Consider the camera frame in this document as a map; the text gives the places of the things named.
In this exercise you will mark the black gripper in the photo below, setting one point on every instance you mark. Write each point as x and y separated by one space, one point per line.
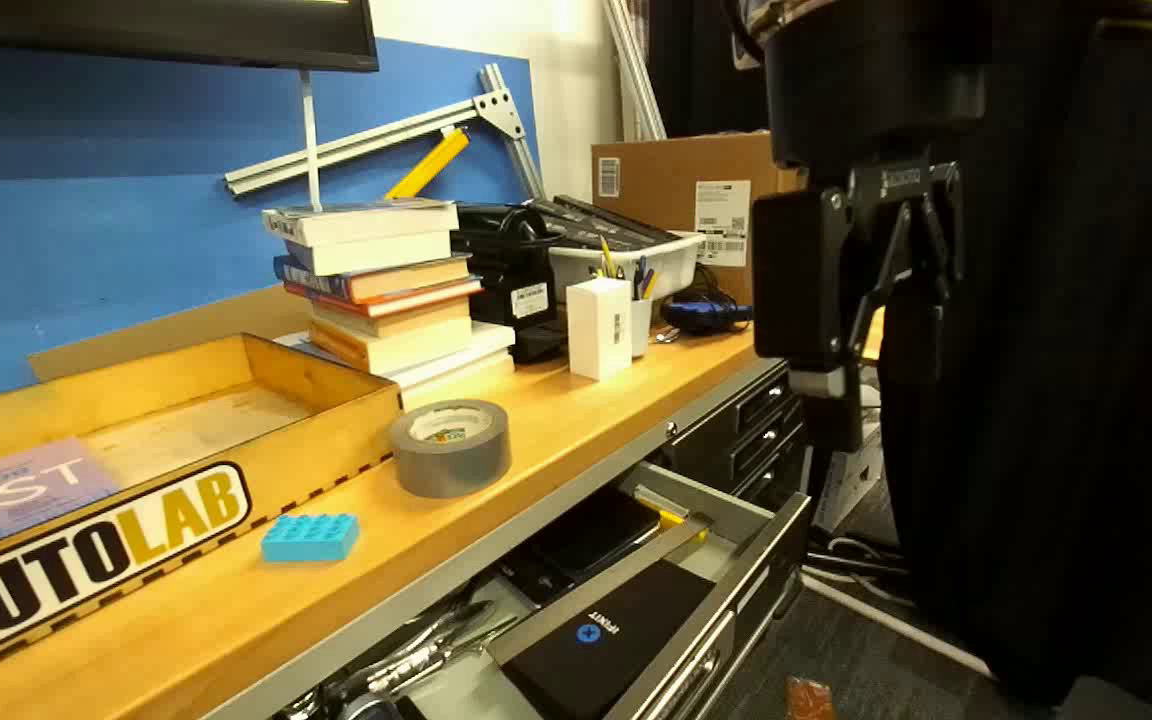
828 259

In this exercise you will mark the blue toy block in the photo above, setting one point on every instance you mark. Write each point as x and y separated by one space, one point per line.
319 539

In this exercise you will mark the blue pouch on countertop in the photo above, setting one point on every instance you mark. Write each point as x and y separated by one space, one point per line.
703 317

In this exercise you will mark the black drawer cabinet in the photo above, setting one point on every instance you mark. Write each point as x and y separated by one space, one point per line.
749 446

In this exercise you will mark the black device on countertop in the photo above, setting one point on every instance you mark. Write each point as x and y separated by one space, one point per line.
510 259

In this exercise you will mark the open black metal drawer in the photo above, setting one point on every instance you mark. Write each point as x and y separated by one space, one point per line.
439 655

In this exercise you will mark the black box in drawer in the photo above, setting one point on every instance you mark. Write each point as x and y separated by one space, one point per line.
587 660

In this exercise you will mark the brown cardboard box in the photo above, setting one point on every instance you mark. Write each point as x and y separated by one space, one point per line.
696 185

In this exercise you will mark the white small box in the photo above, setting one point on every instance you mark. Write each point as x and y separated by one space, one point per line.
596 325

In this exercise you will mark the white plastic bin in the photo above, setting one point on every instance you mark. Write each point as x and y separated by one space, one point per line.
589 240

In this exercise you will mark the yellow bar tool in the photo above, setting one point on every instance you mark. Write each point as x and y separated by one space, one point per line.
428 166

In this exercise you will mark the stack of books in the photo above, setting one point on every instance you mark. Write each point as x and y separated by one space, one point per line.
388 293

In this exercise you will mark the black monitor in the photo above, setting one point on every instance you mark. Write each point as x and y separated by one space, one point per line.
280 33

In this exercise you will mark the wooden tray with Autolab sign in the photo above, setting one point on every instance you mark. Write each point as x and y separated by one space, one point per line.
210 440

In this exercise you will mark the purple UIST card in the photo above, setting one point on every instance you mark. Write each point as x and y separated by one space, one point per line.
50 480

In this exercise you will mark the aluminium frame bracket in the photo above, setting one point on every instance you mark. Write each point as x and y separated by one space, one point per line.
490 104

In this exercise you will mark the grey duct tape roll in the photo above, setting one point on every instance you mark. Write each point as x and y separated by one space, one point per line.
451 446

